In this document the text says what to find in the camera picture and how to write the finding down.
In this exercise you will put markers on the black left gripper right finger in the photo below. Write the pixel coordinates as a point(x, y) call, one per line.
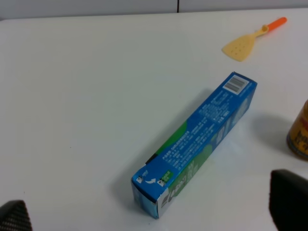
point(288, 201)

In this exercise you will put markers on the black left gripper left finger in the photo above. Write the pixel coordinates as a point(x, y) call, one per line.
point(14, 216)

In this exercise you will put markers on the yellow beverage can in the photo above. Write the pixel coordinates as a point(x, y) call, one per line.
point(297, 137)

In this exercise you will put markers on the blue toothpaste box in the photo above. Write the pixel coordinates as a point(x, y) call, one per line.
point(173, 165)

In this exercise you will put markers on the yellow spatula orange handle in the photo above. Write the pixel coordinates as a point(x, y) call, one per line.
point(240, 48)

